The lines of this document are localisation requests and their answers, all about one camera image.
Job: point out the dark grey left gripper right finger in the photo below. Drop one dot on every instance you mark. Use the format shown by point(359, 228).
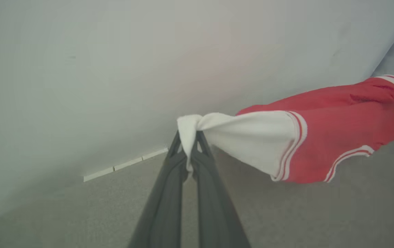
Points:
point(217, 210)

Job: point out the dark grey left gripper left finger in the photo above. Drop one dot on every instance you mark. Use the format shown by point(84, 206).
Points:
point(162, 206)

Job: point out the white baseboard strip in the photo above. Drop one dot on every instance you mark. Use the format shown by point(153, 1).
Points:
point(124, 164)

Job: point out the red and white garment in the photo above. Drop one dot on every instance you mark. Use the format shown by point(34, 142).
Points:
point(338, 137)

